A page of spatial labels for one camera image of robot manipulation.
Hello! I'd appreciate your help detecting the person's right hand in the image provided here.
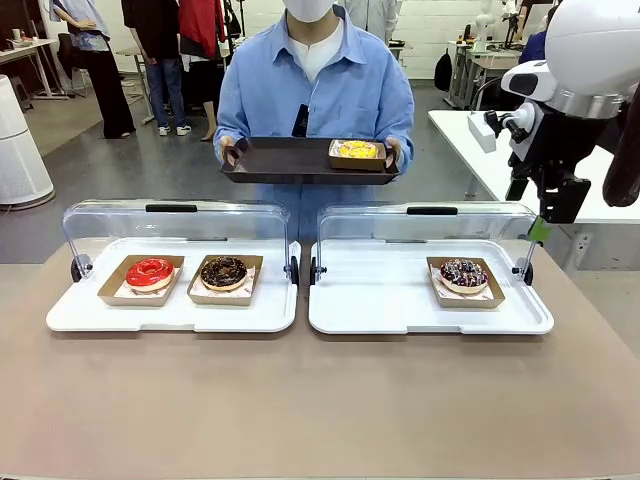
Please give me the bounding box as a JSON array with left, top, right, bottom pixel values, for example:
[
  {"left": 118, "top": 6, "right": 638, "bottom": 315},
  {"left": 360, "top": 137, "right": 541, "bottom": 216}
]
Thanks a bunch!
[{"left": 213, "top": 134, "right": 247, "bottom": 166}]

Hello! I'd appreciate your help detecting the white face mask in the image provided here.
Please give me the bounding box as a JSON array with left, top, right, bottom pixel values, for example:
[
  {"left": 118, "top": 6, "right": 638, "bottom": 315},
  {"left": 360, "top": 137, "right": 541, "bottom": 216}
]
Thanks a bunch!
[{"left": 282, "top": 0, "right": 337, "bottom": 24}]

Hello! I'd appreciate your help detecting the person in light blue top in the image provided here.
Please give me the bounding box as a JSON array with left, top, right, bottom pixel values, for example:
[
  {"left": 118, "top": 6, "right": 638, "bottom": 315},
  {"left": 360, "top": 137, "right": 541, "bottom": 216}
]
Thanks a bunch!
[{"left": 49, "top": 0, "right": 137, "bottom": 141}]

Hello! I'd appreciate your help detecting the person in black top, jeans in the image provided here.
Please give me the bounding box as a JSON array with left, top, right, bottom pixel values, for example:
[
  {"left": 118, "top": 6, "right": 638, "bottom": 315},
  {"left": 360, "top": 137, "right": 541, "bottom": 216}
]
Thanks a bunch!
[{"left": 121, "top": 0, "right": 193, "bottom": 137}]

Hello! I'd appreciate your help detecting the red glazed donut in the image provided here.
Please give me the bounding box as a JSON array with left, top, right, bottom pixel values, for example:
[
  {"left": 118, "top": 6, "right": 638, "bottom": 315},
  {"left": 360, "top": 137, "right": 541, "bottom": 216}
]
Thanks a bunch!
[
  {"left": 97, "top": 254, "right": 186, "bottom": 308},
  {"left": 125, "top": 257, "right": 176, "bottom": 292}
]

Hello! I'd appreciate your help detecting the chocolate sprinkled donut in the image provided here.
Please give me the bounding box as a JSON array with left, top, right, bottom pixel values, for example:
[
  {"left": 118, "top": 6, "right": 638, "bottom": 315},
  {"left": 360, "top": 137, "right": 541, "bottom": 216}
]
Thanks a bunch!
[{"left": 200, "top": 256, "right": 249, "bottom": 293}]

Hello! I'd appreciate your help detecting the clear display lid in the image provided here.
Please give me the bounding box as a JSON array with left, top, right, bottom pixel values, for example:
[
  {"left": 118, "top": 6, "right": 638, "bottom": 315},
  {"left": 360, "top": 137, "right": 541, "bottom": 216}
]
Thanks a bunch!
[
  {"left": 317, "top": 201, "right": 542, "bottom": 282},
  {"left": 62, "top": 199, "right": 292, "bottom": 280}
]

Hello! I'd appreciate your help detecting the chocolate glazed donut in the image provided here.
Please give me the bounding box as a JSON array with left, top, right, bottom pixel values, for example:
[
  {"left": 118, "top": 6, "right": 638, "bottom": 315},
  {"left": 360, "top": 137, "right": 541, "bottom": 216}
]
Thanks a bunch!
[{"left": 186, "top": 254, "right": 265, "bottom": 308}]

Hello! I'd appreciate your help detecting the person's right forearm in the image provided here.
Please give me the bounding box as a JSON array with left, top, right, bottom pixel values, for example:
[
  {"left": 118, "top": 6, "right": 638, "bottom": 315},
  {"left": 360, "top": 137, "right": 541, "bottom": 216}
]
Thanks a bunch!
[{"left": 213, "top": 84, "right": 251, "bottom": 144}]

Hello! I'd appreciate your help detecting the yellow sprinkled donut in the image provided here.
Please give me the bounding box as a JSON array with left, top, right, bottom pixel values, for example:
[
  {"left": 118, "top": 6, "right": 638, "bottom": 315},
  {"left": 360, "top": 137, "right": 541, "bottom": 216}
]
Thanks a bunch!
[{"left": 338, "top": 140, "right": 379, "bottom": 159}]

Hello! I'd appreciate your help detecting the purple drizzled donut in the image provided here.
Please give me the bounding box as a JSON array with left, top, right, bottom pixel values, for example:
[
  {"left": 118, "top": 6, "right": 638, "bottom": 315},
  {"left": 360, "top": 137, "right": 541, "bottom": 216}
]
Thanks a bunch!
[{"left": 439, "top": 257, "right": 490, "bottom": 294}]

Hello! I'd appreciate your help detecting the white air purifier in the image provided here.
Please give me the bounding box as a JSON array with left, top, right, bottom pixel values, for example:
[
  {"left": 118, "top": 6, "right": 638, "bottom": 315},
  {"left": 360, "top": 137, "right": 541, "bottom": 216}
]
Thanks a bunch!
[{"left": 0, "top": 74, "right": 56, "bottom": 207}]

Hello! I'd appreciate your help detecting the dark brown serving tray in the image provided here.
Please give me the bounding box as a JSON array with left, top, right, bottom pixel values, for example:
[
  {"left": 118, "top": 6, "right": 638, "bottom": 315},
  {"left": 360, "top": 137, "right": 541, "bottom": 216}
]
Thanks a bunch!
[{"left": 219, "top": 136, "right": 402, "bottom": 187}]

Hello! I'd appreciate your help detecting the person in blue hoodie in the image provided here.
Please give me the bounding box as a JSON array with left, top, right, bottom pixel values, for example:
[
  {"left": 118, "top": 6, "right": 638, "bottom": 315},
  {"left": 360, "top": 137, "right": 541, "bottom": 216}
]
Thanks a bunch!
[{"left": 517, "top": 4, "right": 557, "bottom": 65}]

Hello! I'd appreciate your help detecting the paper liner under chocolate donut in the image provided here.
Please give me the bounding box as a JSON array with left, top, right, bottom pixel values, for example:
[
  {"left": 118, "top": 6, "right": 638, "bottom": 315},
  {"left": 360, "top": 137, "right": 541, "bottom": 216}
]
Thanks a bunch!
[{"left": 196, "top": 264, "right": 258, "bottom": 300}]

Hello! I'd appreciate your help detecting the black clip-on device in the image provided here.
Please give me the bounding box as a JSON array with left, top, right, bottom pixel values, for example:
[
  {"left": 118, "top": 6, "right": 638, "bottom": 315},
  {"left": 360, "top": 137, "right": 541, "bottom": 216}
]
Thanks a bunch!
[{"left": 290, "top": 102, "right": 311, "bottom": 139}]

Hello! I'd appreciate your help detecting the white background table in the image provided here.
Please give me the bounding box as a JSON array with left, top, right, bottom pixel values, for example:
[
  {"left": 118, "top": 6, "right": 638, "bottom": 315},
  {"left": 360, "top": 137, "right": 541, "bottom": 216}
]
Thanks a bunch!
[{"left": 0, "top": 38, "right": 69, "bottom": 102}]

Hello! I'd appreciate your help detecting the figure in red garment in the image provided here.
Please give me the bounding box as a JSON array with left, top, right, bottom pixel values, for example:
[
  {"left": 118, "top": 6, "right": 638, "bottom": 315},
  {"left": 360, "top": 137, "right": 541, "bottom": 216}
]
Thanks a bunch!
[{"left": 177, "top": 0, "right": 227, "bottom": 143}]

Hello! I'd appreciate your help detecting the person's left hand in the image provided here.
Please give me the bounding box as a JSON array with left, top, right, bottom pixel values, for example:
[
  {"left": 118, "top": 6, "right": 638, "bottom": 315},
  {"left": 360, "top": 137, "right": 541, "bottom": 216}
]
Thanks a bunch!
[{"left": 382, "top": 137, "right": 404, "bottom": 169}]

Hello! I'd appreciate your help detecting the white display tray base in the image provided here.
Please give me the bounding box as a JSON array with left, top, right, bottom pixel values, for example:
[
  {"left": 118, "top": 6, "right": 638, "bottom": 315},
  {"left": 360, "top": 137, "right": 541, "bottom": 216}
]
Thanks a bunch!
[
  {"left": 308, "top": 238, "right": 555, "bottom": 336},
  {"left": 46, "top": 238, "right": 301, "bottom": 335}
]

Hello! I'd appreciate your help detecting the paper liner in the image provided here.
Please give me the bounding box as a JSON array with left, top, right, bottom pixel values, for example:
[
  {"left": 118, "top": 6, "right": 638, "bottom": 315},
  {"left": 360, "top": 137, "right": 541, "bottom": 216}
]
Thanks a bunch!
[
  {"left": 113, "top": 272, "right": 178, "bottom": 301},
  {"left": 196, "top": 264, "right": 258, "bottom": 300},
  {"left": 430, "top": 264, "right": 494, "bottom": 302}
]

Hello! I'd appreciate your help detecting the person in blue shirt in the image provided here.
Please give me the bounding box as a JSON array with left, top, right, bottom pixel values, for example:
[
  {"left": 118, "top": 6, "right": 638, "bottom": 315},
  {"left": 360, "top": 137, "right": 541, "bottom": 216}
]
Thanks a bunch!
[{"left": 212, "top": 0, "right": 416, "bottom": 241}]

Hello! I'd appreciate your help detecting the black cable sleeve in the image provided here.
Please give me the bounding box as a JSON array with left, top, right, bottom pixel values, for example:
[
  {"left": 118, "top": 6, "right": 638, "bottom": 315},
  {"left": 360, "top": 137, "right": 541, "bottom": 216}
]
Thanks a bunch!
[{"left": 601, "top": 82, "right": 640, "bottom": 209}]

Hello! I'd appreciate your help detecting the black backpack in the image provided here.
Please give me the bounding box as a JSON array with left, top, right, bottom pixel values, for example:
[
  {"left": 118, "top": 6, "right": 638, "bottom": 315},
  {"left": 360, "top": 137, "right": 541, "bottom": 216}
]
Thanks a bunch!
[{"left": 433, "top": 48, "right": 454, "bottom": 93}]

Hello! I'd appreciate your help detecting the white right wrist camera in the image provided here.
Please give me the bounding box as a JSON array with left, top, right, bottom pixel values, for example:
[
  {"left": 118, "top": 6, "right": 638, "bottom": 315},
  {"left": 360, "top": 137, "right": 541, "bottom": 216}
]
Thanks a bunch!
[{"left": 466, "top": 110, "right": 527, "bottom": 154}]

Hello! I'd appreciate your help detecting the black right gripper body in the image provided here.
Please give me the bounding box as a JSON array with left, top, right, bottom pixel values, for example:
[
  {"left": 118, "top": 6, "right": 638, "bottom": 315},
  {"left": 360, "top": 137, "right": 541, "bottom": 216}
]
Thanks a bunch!
[{"left": 508, "top": 148, "right": 585, "bottom": 202}]

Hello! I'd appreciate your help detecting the yellow glazed donut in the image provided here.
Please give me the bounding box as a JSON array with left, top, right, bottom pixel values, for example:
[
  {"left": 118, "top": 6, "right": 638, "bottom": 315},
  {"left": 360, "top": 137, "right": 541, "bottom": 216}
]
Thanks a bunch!
[{"left": 327, "top": 138, "right": 389, "bottom": 173}]

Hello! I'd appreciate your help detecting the person in white top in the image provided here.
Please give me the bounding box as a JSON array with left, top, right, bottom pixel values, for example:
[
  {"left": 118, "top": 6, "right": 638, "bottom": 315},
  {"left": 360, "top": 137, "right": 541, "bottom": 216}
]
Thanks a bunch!
[{"left": 344, "top": 0, "right": 402, "bottom": 45}]

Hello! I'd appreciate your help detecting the white side table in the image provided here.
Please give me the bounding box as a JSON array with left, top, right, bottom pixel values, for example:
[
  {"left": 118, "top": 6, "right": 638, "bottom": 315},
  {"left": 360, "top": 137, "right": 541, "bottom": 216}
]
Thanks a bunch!
[{"left": 428, "top": 109, "right": 640, "bottom": 271}]

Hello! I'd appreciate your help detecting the black lid handle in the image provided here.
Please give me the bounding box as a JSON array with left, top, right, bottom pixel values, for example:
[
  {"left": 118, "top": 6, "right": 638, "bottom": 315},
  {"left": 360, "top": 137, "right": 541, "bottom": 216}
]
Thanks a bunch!
[
  {"left": 406, "top": 205, "right": 460, "bottom": 217},
  {"left": 145, "top": 203, "right": 199, "bottom": 215}
]

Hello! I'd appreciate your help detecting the person's left forearm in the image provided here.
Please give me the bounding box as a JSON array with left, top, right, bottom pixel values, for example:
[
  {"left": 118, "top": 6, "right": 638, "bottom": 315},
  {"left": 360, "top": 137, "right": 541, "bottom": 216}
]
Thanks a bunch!
[{"left": 377, "top": 84, "right": 416, "bottom": 146}]

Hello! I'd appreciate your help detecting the paper liner under purple donut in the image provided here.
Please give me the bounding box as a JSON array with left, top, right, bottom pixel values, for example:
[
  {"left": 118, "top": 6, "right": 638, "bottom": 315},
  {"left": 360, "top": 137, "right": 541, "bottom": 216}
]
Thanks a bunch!
[{"left": 430, "top": 264, "right": 494, "bottom": 302}]

